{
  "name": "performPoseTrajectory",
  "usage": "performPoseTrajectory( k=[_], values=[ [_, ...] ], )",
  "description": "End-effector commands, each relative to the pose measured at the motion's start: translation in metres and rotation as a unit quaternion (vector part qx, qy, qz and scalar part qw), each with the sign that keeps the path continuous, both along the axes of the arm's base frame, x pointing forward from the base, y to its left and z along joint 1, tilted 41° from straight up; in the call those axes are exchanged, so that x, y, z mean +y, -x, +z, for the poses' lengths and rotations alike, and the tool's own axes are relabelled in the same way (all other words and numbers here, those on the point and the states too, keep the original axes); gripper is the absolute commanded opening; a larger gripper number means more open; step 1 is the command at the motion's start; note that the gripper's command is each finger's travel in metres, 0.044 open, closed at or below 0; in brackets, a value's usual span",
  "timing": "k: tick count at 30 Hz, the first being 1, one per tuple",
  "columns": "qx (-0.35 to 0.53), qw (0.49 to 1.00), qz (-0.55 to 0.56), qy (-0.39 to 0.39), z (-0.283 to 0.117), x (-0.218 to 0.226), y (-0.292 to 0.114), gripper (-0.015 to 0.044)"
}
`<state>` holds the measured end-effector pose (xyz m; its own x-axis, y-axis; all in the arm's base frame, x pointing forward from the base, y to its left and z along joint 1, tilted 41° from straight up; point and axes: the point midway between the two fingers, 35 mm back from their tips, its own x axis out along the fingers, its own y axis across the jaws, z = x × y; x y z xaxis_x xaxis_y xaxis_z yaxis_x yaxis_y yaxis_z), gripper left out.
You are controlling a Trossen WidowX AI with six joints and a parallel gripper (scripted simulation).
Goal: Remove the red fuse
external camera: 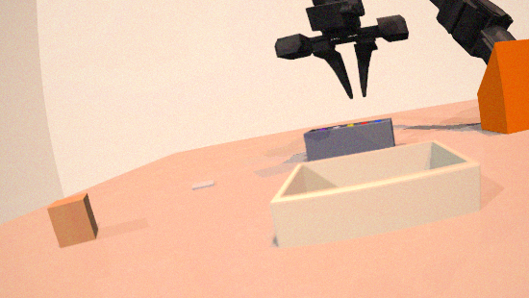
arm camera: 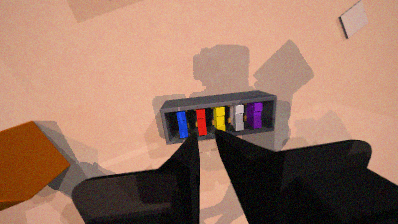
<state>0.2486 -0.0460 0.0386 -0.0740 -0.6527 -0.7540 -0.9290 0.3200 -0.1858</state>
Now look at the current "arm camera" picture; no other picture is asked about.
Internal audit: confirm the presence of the blue fuse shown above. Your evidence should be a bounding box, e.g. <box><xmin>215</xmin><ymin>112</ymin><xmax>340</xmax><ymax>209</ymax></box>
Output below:
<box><xmin>176</xmin><ymin>110</ymin><xmax>188</xmax><ymax>138</ymax></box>

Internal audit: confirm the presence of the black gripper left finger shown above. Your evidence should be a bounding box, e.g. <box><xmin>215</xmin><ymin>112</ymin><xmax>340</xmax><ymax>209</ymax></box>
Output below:
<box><xmin>71</xmin><ymin>133</ymin><xmax>200</xmax><ymax>224</ymax></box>

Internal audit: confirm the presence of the grey fuse block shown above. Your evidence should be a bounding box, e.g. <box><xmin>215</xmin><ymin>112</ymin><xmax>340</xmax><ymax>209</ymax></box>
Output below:
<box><xmin>160</xmin><ymin>90</ymin><xmax>277</xmax><ymax>145</ymax></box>

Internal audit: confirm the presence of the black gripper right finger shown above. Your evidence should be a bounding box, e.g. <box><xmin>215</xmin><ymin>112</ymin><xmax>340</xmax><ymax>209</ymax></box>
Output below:
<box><xmin>215</xmin><ymin>129</ymin><xmax>372</xmax><ymax>224</ymax></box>

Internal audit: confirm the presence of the yellow fuse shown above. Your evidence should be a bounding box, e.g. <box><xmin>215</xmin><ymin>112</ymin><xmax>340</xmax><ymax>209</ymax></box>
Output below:
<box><xmin>213</xmin><ymin>106</ymin><xmax>225</xmax><ymax>131</ymax></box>

